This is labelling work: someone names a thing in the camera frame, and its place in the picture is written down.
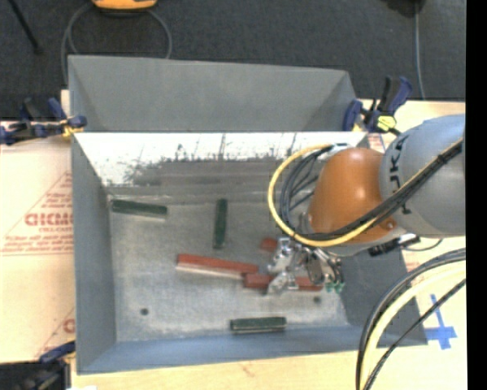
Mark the black cylinder on white bracket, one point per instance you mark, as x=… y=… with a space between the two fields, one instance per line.
x=383 y=249

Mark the brown cardboard board red print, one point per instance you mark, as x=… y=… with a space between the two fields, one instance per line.
x=31 y=282

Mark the grey metal bin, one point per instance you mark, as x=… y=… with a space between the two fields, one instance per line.
x=210 y=104

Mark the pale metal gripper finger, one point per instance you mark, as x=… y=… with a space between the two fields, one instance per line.
x=283 y=283
x=279 y=254

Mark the long red-brown flat block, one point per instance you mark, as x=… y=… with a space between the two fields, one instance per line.
x=214 y=264

